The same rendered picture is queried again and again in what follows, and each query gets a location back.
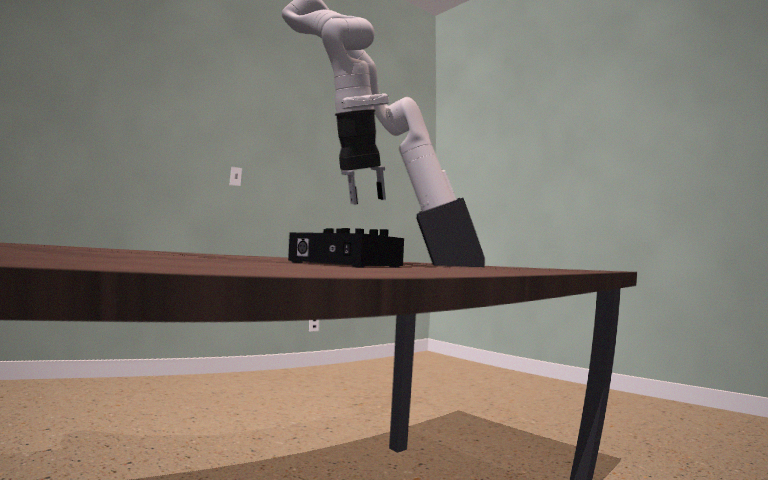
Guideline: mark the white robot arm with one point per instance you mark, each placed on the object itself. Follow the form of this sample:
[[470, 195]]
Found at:
[[345, 37]]

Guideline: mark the black lighting desk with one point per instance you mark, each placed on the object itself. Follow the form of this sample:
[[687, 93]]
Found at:
[[345, 248]]

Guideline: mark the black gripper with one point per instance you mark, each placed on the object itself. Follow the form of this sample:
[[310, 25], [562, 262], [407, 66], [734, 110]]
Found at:
[[358, 151]]

